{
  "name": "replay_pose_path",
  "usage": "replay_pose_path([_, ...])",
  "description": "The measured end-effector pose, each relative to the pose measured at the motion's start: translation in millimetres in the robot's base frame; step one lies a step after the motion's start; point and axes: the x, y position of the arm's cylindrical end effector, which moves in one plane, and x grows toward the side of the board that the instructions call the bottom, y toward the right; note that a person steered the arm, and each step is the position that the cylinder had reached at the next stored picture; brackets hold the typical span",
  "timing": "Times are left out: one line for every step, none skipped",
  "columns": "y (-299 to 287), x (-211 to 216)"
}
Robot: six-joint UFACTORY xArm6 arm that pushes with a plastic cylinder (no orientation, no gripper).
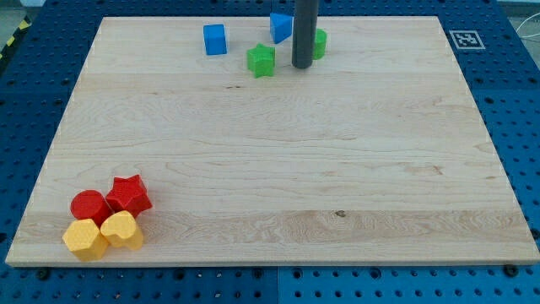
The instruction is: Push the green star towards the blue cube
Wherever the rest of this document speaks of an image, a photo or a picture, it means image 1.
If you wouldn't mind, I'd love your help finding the green star block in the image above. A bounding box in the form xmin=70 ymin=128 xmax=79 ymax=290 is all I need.
xmin=246 ymin=43 xmax=276 ymax=78

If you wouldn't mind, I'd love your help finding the blue cube block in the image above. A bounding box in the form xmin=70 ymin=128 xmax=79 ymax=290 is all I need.
xmin=203 ymin=24 xmax=228 ymax=56

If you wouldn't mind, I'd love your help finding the red star block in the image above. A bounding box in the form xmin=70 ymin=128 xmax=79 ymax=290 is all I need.
xmin=105 ymin=175 xmax=153 ymax=218

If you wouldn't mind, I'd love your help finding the light wooden board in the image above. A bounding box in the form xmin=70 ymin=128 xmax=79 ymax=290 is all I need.
xmin=6 ymin=16 xmax=539 ymax=267

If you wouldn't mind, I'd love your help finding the green cylinder block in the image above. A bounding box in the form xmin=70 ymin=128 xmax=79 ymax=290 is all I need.
xmin=313 ymin=28 xmax=327 ymax=60

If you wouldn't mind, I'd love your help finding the blue triangular block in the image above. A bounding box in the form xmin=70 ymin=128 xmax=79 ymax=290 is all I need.
xmin=270 ymin=13 xmax=293 ymax=44

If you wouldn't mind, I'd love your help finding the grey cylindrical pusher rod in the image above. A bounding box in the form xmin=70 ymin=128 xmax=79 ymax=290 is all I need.
xmin=291 ymin=0 xmax=319 ymax=69

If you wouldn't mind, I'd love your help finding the yellow heart block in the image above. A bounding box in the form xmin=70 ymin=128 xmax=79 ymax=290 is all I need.
xmin=100 ymin=210 xmax=143 ymax=250

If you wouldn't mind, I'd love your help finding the red cylinder block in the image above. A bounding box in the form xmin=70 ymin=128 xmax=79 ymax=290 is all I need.
xmin=70 ymin=190 xmax=114 ymax=227

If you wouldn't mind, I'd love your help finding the yellow hexagon block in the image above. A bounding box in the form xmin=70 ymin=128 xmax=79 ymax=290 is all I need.
xmin=62 ymin=219 xmax=109 ymax=262

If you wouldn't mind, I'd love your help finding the white fiducial marker tag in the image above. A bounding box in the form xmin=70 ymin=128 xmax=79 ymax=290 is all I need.
xmin=450 ymin=30 xmax=485 ymax=50

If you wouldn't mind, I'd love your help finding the white cable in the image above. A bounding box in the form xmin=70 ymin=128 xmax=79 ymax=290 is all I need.
xmin=514 ymin=11 xmax=540 ymax=44

